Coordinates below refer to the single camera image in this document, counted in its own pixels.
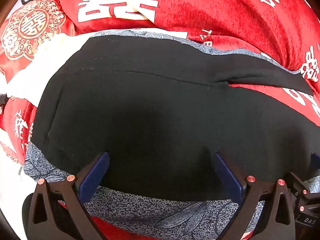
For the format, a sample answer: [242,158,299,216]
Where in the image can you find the red gold patterned pillow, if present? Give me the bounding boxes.
[0,0,76,82]

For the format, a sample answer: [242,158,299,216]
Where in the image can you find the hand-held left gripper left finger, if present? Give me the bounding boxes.
[27,151,111,240]

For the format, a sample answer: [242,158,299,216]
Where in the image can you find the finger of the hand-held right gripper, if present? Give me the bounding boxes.
[310,153,320,171]
[286,172,320,212]

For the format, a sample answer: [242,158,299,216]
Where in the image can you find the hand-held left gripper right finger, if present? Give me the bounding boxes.
[214,152,299,240]

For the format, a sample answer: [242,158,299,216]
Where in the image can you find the red blanket with white characters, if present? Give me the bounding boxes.
[0,0,320,240]

